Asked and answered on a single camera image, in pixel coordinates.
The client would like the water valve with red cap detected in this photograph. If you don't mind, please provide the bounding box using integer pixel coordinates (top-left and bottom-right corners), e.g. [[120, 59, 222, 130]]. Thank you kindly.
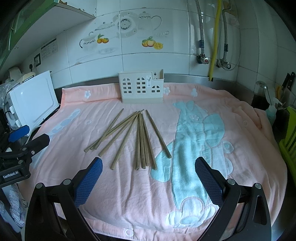
[[197, 54, 210, 64]]

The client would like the white plastic utensil holder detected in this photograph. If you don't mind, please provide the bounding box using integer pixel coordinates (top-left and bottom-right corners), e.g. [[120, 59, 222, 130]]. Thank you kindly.
[[118, 69, 164, 104]]

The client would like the green dish rack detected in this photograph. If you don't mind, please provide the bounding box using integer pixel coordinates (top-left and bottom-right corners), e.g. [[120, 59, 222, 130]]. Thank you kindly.
[[278, 105, 296, 167]]

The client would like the pink towel with blue pattern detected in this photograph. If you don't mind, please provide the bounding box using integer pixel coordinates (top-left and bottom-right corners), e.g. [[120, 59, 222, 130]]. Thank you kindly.
[[19, 83, 287, 240]]

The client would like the black handled knife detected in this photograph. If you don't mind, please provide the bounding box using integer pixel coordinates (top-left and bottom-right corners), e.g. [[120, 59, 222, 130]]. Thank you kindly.
[[281, 72, 295, 92]]

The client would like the spray bottle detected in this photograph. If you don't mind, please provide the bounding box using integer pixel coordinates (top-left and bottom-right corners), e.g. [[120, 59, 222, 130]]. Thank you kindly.
[[265, 97, 282, 125]]

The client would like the white wall cabinet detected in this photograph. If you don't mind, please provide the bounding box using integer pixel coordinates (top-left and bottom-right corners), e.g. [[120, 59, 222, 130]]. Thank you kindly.
[[1, 1, 97, 75]]

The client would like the white cutting board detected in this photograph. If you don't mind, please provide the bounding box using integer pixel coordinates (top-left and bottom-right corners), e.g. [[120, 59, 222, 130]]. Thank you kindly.
[[4, 71, 59, 132]]

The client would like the yellow gas hose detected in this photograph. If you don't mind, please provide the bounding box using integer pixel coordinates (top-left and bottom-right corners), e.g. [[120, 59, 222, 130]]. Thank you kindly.
[[208, 0, 223, 82]]

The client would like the metal water valve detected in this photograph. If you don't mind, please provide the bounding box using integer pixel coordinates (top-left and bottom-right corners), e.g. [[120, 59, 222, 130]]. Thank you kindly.
[[216, 59, 231, 70]]

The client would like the wall socket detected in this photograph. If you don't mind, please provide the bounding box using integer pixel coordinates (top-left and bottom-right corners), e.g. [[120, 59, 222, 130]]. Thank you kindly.
[[34, 53, 41, 68]]

